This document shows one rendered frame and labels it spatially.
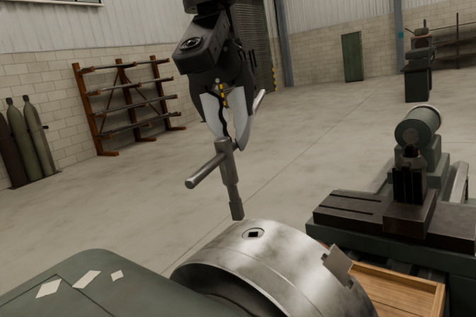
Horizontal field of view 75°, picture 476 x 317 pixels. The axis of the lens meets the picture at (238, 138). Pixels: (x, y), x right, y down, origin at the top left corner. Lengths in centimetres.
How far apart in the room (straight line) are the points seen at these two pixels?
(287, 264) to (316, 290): 4
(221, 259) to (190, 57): 26
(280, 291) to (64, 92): 742
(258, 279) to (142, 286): 13
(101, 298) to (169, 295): 8
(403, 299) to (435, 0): 1390
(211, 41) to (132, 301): 29
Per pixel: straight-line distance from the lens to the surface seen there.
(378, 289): 93
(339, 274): 48
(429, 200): 104
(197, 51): 35
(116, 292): 42
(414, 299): 91
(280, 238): 47
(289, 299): 41
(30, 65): 749
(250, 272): 41
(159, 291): 39
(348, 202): 113
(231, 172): 41
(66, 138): 762
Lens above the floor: 148
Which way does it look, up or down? 13 degrees down
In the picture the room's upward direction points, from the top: 10 degrees counter-clockwise
